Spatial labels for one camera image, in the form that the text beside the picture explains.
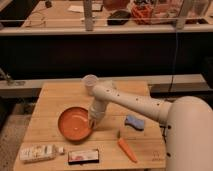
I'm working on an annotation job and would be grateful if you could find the orange basket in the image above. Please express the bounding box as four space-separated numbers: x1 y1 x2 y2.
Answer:
131 5 152 25

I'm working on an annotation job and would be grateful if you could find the grey metal post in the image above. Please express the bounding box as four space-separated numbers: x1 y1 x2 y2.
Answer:
83 0 93 31
176 0 194 30

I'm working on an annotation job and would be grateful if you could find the orange toy carrot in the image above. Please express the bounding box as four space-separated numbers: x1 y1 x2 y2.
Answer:
117 131 137 163

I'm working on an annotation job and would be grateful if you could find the black rectangular box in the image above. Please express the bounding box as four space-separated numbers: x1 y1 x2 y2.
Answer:
68 149 99 165

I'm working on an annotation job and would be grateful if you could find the orange ceramic bowl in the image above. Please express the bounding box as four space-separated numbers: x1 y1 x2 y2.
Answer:
58 107 92 141

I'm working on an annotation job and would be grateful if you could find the grey metal post right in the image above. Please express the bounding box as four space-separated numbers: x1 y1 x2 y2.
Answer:
176 0 194 30

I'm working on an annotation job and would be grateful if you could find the clear plastic bottle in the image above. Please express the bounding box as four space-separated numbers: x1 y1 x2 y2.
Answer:
19 144 65 163

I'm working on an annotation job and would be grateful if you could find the clear plastic cup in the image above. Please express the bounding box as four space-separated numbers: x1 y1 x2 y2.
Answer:
82 74 98 96

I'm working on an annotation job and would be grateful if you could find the black pouch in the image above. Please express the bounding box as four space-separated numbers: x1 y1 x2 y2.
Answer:
107 10 131 25

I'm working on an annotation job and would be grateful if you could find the blue sponge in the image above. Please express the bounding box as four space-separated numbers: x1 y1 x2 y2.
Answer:
124 115 145 131

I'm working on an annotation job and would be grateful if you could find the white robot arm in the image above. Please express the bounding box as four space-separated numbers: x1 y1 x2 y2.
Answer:
88 81 213 171

